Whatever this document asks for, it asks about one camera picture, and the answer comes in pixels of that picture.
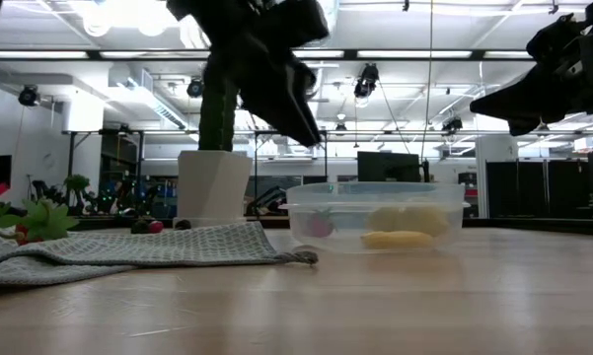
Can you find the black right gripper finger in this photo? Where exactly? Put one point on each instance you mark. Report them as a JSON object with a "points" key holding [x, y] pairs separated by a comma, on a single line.
{"points": [[522, 127], [533, 98]]}

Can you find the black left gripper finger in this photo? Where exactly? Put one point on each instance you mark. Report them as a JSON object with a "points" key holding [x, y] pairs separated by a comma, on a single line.
{"points": [[291, 118]]}

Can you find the yellow lemon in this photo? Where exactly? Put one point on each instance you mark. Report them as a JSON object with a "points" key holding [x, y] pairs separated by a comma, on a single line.
{"points": [[419, 221]]}

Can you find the small dark grape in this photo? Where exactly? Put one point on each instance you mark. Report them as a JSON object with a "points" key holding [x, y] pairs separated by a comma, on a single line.
{"points": [[182, 225], [140, 226]]}

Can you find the yellow banana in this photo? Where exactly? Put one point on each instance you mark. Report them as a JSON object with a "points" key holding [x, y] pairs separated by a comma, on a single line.
{"points": [[397, 240]]}

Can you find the clear plastic tupperware container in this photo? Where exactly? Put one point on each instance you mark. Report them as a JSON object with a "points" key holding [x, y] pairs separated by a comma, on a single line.
{"points": [[375, 197]]}

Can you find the black partition cabinets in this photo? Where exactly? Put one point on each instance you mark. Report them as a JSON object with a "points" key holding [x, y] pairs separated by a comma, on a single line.
{"points": [[533, 187]]}

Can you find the black ceiling spotlight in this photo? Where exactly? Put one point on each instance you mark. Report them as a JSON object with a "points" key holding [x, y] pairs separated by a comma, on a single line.
{"points": [[195, 89], [28, 96], [367, 79], [452, 124]]}

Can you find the green cactus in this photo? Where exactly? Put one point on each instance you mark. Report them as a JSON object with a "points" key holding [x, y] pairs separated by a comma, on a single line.
{"points": [[217, 123]]}

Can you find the black computer monitor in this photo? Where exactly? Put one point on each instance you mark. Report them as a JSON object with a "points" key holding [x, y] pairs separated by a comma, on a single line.
{"points": [[387, 167]]}

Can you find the grey patterned dish cloth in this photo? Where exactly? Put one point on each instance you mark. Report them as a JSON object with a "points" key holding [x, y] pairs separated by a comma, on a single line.
{"points": [[128, 249]]}

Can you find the green background potted plant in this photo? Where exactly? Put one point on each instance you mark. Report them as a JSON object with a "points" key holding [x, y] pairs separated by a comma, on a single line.
{"points": [[76, 183]]}

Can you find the black metal frame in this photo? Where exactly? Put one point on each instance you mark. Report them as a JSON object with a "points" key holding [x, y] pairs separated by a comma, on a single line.
{"points": [[255, 172]]}

